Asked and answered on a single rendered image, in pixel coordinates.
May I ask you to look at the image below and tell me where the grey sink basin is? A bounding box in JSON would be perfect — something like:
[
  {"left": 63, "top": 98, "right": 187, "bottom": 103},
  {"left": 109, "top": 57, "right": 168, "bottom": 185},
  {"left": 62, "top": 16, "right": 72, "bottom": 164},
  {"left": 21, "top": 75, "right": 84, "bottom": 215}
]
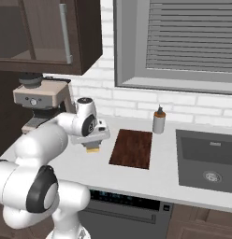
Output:
[{"left": 175, "top": 129, "right": 232, "bottom": 194}]

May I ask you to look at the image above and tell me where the beige coffee machine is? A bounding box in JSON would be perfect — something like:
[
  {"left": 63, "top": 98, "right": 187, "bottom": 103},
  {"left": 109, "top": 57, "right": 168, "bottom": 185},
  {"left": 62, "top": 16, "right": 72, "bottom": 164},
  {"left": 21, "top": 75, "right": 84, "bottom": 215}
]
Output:
[{"left": 12, "top": 72, "right": 75, "bottom": 134}]

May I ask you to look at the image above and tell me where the grey window with blinds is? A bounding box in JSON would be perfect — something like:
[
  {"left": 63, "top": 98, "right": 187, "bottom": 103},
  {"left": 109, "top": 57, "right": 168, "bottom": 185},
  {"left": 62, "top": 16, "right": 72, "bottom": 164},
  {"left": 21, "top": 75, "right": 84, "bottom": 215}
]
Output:
[{"left": 113, "top": 0, "right": 232, "bottom": 95}]

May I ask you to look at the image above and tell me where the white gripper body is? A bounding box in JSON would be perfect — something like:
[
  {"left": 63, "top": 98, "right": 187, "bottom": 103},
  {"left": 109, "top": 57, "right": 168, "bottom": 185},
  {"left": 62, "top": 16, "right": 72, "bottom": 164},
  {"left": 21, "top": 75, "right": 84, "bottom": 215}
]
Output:
[{"left": 69, "top": 126, "right": 111, "bottom": 148}]

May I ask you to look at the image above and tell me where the grey cupboard handle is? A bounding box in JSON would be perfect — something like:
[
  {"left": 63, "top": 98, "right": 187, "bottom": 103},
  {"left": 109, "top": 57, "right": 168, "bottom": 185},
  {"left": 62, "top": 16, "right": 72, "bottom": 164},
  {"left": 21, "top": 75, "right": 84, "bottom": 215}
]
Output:
[{"left": 59, "top": 3, "right": 74, "bottom": 65}]

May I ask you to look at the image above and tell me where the white soap dispenser bottle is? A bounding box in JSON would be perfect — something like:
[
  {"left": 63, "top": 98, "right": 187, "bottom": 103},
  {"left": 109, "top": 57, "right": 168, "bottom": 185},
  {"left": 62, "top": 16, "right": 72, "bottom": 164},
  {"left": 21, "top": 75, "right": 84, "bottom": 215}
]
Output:
[{"left": 152, "top": 105, "right": 167, "bottom": 135}]

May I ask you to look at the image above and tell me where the dark brown glass cupboard door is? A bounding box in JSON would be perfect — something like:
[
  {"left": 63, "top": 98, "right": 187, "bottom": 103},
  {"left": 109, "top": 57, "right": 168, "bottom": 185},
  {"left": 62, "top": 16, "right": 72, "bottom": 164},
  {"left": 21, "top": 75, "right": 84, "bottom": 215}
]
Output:
[{"left": 0, "top": 0, "right": 103, "bottom": 77}]

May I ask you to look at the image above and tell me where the yellow sponge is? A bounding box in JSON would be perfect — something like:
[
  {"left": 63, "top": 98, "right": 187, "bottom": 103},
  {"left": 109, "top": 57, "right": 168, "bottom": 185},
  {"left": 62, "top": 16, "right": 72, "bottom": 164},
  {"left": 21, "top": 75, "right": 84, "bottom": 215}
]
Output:
[{"left": 85, "top": 145, "right": 101, "bottom": 154}]

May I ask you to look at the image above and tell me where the grey dishwasher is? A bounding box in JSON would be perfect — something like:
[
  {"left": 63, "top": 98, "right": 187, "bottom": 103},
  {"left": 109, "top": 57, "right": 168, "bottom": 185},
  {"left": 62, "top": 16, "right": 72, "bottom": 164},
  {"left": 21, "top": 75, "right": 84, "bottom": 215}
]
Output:
[{"left": 78, "top": 188, "right": 174, "bottom": 239}]

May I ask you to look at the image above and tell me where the grey dishwasher handle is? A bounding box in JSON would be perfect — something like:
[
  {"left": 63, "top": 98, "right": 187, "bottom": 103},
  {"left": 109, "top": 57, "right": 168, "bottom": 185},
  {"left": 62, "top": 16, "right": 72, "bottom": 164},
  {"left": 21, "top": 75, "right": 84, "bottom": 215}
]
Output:
[{"left": 83, "top": 206, "right": 157, "bottom": 225}]

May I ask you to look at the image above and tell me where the brown base cupboard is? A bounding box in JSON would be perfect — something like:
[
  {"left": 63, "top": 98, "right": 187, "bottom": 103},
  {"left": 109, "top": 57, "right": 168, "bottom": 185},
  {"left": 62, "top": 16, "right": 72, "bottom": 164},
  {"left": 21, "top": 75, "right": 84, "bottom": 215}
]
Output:
[{"left": 166, "top": 203, "right": 232, "bottom": 239}]

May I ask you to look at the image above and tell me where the dark wooden cutting board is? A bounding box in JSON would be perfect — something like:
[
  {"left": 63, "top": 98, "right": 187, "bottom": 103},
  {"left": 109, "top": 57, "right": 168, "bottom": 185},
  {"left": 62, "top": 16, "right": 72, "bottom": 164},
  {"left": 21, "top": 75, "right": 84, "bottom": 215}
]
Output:
[{"left": 109, "top": 128, "right": 153, "bottom": 171}]

